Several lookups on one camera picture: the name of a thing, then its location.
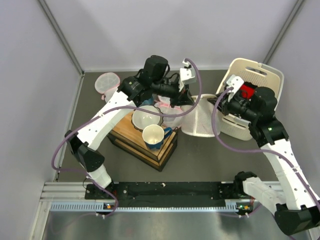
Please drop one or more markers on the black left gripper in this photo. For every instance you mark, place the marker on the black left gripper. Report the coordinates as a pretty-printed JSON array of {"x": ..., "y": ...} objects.
[{"x": 182, "y": 98}]

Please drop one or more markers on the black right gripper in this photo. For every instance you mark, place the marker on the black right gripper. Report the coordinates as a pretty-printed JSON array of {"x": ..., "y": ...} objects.
[{"x": 224, "y": 106}]

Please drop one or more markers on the white mesh laundry bag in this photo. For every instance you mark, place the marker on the white mesh laundry bag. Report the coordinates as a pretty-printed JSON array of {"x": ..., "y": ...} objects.
[{"x": 198, "y": 122}]

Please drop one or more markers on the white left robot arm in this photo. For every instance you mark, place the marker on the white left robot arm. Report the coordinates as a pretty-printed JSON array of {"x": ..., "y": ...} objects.
[{"x": 150, "y": 80}]

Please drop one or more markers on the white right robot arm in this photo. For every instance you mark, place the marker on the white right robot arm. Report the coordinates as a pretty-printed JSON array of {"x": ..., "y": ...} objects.
[{"x": 297, "y": 209}]

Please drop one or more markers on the pink-trimmed mesh laundry bag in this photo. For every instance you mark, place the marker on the pink-trimmed mesh laundry bag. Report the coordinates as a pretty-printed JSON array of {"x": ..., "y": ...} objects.
[{"x": 163, "y": 104}]

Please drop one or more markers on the white plastic laundry basket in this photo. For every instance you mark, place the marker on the white plastic laundry basket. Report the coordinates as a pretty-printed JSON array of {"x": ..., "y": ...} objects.
[{"x": 258, "y": 74}]

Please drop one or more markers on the red clothing in basket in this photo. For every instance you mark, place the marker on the red clothing in basket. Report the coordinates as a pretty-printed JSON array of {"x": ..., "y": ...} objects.
[{"x": 247, "y": 90}]

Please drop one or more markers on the black clothing in basket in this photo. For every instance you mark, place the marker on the black clothing in basket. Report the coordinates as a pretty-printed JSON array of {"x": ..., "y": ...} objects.
[{"x": 240, "y": 93}]

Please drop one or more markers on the blue bowl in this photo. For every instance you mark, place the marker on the blue bowl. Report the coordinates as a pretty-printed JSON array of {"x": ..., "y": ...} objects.
[{"x": 148, "y": 102}]

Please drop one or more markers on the blue and white cup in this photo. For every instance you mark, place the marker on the blue and white cup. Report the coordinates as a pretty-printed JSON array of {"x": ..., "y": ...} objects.
[{"x": 154, "y": 136}]

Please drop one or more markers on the white scalloped bowl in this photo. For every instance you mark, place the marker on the white scalloped bowl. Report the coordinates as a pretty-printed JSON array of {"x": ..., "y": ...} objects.
[{"x": 141, "y": 119}]

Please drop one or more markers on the wooden tiered stand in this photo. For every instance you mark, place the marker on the wooden tiered stand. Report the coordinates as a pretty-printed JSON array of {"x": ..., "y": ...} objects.
[{"x": 125, "y": 136}]

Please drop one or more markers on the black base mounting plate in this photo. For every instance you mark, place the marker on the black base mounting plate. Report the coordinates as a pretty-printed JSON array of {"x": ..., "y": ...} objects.
[{"x": 175, "y": 194}]

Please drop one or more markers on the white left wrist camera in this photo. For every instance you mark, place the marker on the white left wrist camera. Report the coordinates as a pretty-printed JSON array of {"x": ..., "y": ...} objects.
[{"x": 187, "y": 75}]

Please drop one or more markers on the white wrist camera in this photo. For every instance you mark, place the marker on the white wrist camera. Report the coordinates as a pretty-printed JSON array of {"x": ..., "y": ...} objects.
[
  {"x": 235, "y": 82},
  {"x": 187, "y": 75}
]

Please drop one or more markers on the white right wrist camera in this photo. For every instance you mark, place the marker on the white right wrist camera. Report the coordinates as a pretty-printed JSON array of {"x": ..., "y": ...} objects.
[{"x": 235, "y": 82}]

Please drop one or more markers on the grey slotted cable duct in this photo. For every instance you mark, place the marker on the grey slotted cable duct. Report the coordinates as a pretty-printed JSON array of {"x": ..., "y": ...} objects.
[{"x": 101, "y": 207}]

